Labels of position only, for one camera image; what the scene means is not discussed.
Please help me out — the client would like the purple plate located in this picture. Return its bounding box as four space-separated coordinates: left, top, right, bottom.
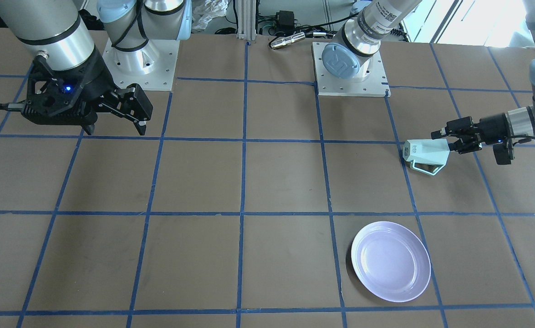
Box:
349 221 432 303

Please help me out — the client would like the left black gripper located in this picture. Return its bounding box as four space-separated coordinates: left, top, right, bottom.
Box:
431 113 511 155

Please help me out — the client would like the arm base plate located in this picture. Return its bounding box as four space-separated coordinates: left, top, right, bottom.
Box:
103 40 180 92
312 42 392 97

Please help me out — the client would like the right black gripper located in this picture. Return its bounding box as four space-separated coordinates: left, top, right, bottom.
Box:
21 47 153 136

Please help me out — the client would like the silver metal cylinder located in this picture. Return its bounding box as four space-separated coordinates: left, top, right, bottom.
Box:
269 32 306 50

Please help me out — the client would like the aluminium frame post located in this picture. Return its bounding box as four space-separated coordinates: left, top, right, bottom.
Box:
233 0 259 45

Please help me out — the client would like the light teal faceted cup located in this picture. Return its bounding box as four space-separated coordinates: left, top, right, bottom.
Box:
402 139 450 176

